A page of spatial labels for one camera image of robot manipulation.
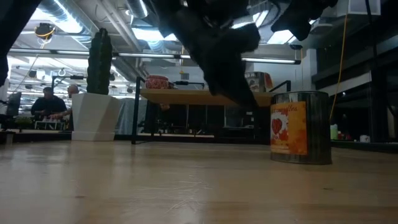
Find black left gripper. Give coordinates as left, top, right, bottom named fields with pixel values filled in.
left=155, top=0, right=262, bottom=110

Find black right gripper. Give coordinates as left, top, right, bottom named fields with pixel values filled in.
left=270, top=0, right=338, bottom=42

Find silver can floral label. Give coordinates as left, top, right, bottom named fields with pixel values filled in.
left=247, top=71, right=274, bottom=93

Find dark red patterned bowl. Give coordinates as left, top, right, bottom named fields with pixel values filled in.
left=144, top=74, right=170, bottom=90

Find silver can orange label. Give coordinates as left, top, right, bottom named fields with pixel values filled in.
left=269, top=91, right=333, bottom=165

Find black metal stand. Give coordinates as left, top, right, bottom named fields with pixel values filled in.
left=48, top=74, right=85, bottom=121
left=170, top=80, right=205, bottom=91

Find wooden shelf black legs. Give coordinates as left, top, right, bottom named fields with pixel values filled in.
left=130, top=76, right=292, bottom=146

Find long linear ceiling light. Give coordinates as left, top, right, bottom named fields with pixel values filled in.
left=9, top=47, right=302, bottom=65

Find person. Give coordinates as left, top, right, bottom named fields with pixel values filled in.
left=49, top=83, right=80, bottom=121
left=30, top=86, right=68, bottom=122

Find black monitor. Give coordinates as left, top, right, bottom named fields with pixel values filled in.
left=6, top=91, right=22, bottom=118

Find yellow cable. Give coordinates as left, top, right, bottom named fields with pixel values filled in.
left=328, top=14, right=348, bottom=121

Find black aluminium rig frame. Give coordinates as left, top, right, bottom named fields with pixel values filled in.
left=0, top=129, right=398, bottom=154

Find black yellow cord reel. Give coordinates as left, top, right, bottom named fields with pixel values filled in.
left=34, top=22, right=57, bottom=40

